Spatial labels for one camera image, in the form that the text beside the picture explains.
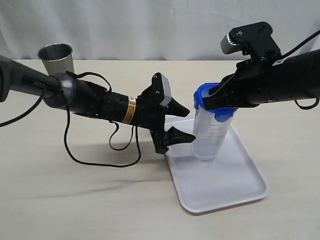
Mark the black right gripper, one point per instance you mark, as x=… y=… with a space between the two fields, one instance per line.
x=263 y=51

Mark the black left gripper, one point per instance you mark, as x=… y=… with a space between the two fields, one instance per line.
x=151 y=116

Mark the blue snap-lock container lid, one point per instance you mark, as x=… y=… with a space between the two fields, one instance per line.
x=202 y=99

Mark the clear tall plastic container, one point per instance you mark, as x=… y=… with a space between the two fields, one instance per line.
x=210 y=128

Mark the stainless steel cup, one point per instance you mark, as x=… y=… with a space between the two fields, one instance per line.
x=57 y=58

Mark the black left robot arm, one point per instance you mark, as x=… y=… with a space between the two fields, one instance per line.
x=68 y=91

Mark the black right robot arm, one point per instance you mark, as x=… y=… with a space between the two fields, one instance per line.
x=268 y=76

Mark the white rectangular plastic tray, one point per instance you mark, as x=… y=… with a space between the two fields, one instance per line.
x=232 y=179

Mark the white backdrop curtain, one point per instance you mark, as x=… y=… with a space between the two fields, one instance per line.
x=147 y=29

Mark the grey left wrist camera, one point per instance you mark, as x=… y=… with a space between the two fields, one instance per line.
x=167 y=95

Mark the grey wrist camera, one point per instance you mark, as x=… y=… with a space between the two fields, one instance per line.
x=167 y=95
x=230 y=44

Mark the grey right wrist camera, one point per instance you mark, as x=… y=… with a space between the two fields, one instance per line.
x=230 y=44

